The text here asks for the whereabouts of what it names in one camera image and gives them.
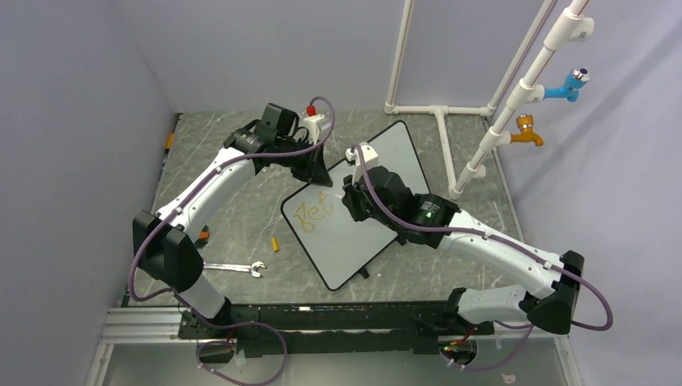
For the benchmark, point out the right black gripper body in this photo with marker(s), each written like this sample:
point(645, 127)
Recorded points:
point(360, 206)

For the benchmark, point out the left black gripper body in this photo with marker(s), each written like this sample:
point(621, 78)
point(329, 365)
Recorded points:
point(301, 164)

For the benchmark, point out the white whiteboard black frame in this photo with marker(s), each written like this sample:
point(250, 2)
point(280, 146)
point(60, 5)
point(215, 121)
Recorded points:
point(337, 246)

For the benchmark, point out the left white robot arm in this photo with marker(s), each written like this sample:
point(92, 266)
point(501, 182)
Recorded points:
point(166, 259)

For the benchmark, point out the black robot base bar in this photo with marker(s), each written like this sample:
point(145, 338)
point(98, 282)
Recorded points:
point(350, 327)

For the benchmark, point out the silver open-end wrench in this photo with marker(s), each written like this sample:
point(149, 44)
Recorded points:
point(252, 269)

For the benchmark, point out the orange-tipped tool at edge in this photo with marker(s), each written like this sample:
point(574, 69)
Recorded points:
point(170, 137)

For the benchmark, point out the orange brass faucet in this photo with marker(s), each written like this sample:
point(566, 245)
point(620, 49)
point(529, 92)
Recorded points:
point(525, 124)

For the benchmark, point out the blue faucet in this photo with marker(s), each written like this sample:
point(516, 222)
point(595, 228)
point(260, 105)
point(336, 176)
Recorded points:
point(570, 90)

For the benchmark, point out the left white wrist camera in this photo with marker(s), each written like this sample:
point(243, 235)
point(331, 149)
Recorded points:
point(313, 125)

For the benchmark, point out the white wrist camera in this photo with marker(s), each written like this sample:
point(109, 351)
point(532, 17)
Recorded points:
point(361, 157)
point(313, 125)

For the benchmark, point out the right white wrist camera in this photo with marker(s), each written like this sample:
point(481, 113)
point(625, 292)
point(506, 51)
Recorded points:
point(361, 157)

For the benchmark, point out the white pvc pipe frame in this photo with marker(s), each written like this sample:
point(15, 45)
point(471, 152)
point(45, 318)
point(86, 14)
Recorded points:
point(571, 26)

